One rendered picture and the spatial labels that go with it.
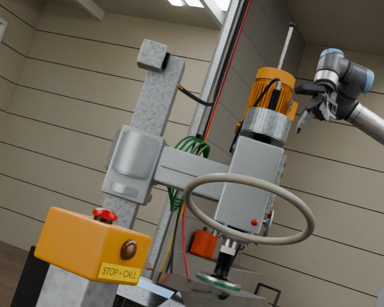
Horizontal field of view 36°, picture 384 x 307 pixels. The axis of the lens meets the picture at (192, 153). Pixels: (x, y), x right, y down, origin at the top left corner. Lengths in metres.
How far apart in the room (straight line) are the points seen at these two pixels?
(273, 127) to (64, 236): 1.96
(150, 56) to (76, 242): 2.68
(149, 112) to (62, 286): 2.66
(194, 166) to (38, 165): 6.45
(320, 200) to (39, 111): 4.80
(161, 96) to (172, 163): 0.41
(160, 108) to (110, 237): 2.68
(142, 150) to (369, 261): 4.74
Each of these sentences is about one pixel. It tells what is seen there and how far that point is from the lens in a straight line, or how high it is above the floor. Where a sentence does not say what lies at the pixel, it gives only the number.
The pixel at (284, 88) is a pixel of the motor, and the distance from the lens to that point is 3.54.
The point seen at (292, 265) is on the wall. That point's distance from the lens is 7.79.
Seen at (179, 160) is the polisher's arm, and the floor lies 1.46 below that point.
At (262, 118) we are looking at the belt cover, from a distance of 2.75.
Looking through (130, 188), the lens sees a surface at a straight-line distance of 3.40.
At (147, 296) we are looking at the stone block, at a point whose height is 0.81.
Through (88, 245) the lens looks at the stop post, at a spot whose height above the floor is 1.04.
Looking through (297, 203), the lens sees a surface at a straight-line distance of 2.00.
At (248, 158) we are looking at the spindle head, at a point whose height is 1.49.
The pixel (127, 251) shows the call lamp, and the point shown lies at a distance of 0.87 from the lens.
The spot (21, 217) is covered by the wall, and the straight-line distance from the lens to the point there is 9.70.
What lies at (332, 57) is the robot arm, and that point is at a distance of 2.33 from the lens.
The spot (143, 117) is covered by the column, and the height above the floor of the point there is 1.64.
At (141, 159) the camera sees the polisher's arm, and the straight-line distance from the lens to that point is 3.39.
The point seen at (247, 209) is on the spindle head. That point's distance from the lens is 2.72.
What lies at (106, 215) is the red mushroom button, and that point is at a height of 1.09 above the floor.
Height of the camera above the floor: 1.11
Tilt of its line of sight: 7 degrees up
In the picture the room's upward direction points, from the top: 18 degrees clockwise
